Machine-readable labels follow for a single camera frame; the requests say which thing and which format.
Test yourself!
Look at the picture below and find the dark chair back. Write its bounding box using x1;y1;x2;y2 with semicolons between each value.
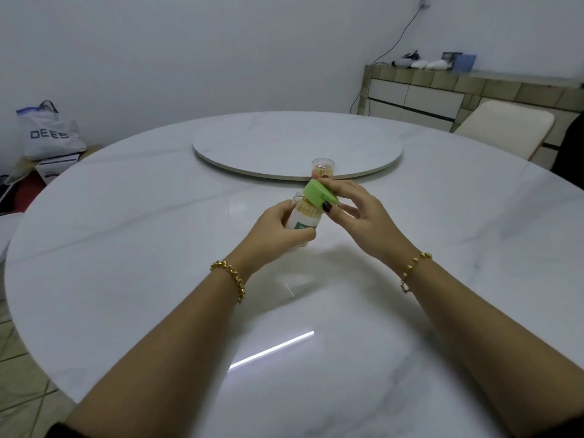
551;111;584;189

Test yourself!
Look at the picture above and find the white seat edge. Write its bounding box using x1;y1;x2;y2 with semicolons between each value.
0;213;24;262

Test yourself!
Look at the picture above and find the person's right forearm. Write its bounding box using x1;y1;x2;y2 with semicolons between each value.
395;253;584;438

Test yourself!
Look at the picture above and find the clear toothpick jar white label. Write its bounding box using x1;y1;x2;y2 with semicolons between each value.
284;191;320;248

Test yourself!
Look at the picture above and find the cream chair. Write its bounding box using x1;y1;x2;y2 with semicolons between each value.
453;100;556;161

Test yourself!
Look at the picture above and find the tiled sideboard cabinet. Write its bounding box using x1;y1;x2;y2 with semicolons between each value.
357;64;584;171

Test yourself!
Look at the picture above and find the person's left hand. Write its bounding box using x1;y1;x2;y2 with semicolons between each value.
227;199;318;275

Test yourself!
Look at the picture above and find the white cardboard box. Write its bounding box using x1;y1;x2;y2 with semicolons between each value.
36;152;84;185

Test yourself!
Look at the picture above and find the clear toothpick jar red label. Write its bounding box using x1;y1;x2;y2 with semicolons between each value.
311;158;335;181

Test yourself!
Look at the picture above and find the green plastic jar lid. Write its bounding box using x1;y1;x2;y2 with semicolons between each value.
302;179;340;210

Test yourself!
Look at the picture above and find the white marble turntable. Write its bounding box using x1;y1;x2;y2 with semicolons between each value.
192;112;404;181

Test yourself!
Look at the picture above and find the black wall cable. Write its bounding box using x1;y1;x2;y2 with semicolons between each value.
350;1;429;115

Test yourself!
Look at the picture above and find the person's left forearm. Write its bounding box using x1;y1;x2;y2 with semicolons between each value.
64;264;256;438

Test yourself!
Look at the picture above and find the white shopping bag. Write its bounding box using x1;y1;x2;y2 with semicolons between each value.
16;100;87;160

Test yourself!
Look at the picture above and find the red bag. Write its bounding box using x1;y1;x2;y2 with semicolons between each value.
13;171;47;214

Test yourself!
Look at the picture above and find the person's right hand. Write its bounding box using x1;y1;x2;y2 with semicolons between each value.
318;178;419;268

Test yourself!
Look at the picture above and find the gold chain bracelet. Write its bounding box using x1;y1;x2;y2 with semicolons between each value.
400;252;433;293
210;260;246;304

